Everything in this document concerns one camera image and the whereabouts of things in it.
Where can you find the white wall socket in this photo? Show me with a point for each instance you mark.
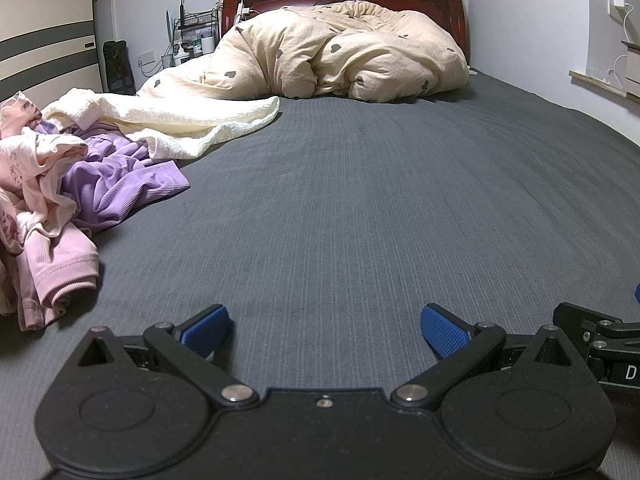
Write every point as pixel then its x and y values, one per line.
pixel 146 61

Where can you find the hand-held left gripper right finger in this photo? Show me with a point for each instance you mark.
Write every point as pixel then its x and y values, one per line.
pixel 442 327

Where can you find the white wall charger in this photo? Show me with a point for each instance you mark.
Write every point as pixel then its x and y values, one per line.
pixel 618 4

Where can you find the cream grey striped wardrobe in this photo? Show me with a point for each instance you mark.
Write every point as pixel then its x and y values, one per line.
pixel 45 35

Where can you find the grey drawer cabinet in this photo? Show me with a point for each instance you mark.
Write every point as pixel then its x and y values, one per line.
pixel 632 65

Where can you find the white power strip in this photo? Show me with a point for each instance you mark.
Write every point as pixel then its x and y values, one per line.
pixel 242 10

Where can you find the black bag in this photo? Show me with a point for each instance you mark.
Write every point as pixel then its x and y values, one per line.
pixel 119 67

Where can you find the mauve pink ribbed garment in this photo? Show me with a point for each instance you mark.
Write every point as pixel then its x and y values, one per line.
pixel 55 265

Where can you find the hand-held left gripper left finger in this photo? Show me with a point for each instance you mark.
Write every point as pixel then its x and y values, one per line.
pixel 207 330

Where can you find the purple garment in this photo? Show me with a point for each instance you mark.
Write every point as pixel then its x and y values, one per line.
pixel 115 185

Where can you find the cream blanket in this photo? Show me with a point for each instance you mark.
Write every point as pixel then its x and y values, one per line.
pixel 175 120

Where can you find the beige heart-print duvet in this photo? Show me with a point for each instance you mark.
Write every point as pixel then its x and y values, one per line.
pixel 310 45

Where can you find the pink floral pajama pants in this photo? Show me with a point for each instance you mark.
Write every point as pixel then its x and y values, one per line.
pixel 30 155

